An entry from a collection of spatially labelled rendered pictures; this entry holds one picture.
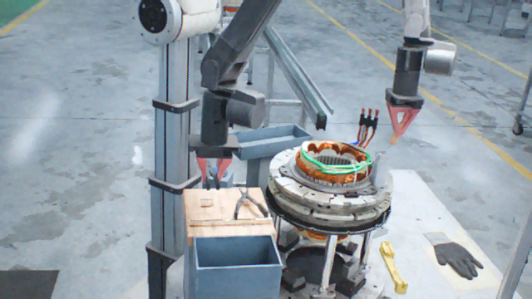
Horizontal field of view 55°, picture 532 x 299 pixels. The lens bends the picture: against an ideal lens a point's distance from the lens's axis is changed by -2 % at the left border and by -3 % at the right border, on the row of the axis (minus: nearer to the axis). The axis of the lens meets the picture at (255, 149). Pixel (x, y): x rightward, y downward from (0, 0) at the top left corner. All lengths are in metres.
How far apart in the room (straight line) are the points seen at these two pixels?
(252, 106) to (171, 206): 0.70
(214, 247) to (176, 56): 0.57
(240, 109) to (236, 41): 0.13
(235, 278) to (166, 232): 0.67
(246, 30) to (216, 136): 0.22
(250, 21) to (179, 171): 0.70
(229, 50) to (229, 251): 0.43
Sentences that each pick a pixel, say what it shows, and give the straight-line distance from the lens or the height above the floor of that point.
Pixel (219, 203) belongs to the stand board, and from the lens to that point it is 1.21.
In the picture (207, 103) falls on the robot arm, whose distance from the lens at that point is 1.02.
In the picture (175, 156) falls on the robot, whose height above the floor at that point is 1.02.
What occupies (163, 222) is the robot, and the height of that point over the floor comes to 0.78.
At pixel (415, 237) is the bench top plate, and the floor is 0.78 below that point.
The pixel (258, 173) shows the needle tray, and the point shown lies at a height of 0.96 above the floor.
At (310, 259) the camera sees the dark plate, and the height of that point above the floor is 0.78.
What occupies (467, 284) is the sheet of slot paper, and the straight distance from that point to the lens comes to 1.61.
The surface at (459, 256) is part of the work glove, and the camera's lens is 1.68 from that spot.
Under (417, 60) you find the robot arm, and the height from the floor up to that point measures 1.42.
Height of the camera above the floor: 1.69
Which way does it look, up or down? 25 degrees down
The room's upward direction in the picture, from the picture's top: 5 degrees clockwise
